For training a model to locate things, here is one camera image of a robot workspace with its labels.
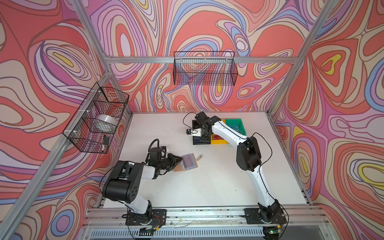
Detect yellow plastic storage bin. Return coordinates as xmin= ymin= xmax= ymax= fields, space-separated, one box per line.
xmin=211 ymin=134 xmax=228 ymax=145

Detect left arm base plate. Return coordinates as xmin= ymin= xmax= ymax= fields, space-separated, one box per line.
xmin=123 ymin=209 xmax=167 ymax=227

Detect wall wire basket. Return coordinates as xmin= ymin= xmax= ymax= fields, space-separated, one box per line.
xmin=173 ymin=50 xmax=239 ymax=86
xmin=63 ymin=83 xmax=130 ymax=154

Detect back wall wire basket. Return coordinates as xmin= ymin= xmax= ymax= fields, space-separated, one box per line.
xmin=173 ymin=50 xmax=239 ymax=86

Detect black plastic storage bin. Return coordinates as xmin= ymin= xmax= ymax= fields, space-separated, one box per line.
xmin=192 ymin=120 xmax=211 ymax=145

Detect green plastic storage bin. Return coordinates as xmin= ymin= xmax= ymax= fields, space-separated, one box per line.
xmin=225 ymin=119 xmax=247 ymax=136

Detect silver tape roll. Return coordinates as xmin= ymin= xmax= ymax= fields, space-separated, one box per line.
xmin=94 ymin=114 xmax=118 ymax=133

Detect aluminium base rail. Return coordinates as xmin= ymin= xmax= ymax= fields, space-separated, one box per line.
xmin=78 ymin=205 xmax=337 ymax=240

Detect left wall wire basket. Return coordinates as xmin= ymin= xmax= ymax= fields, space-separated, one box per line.
xmin=63 ymin=83 xmax=130 ymax=154

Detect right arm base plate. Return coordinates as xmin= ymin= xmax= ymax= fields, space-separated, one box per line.
xmin=243 ymin=208 xmax=287 ymax=226

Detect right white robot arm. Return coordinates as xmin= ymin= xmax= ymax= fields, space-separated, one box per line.
xmin=187 ymin=112 xmax=287 ymax=225

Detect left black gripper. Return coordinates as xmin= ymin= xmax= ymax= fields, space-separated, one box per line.
xmin=156 ymin=153 xmax=182 ymax=172

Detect tan leather card holder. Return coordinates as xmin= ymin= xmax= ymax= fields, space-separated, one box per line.
xmin=173 ymin=154 xmax=203 ymax=172

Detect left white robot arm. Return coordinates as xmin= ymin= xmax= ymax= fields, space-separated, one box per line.
xmin=102 ymin=153 xmax=183 ymax=215

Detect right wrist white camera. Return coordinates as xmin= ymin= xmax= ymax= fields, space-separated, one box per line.
xmin=186 ymin=129 xmax=201 ymax=137

